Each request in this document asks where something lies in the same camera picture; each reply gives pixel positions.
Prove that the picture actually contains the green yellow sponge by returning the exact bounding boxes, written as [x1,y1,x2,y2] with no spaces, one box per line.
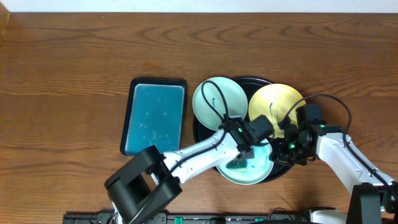
[226,158,248,172]

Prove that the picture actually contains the light green plate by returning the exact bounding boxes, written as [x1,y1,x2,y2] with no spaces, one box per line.
[192,77,248,130]
[216,139,274,185]

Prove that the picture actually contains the yellow plate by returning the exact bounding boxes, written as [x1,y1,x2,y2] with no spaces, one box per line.
[248,83,303,138]

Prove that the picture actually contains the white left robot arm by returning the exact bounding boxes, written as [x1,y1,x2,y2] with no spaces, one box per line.
[104,124,261,223]

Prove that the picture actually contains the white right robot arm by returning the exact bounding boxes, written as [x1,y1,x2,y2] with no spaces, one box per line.
[272,121,397,223]

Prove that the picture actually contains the round black tray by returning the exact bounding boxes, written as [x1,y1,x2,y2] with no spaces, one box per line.
[193,77,305,184]

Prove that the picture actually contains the black rectangular water tray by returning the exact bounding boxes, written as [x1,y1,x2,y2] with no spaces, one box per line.
[119,77,187,156]

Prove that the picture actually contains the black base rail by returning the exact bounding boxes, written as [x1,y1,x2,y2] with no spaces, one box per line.
[62,207,352,224]

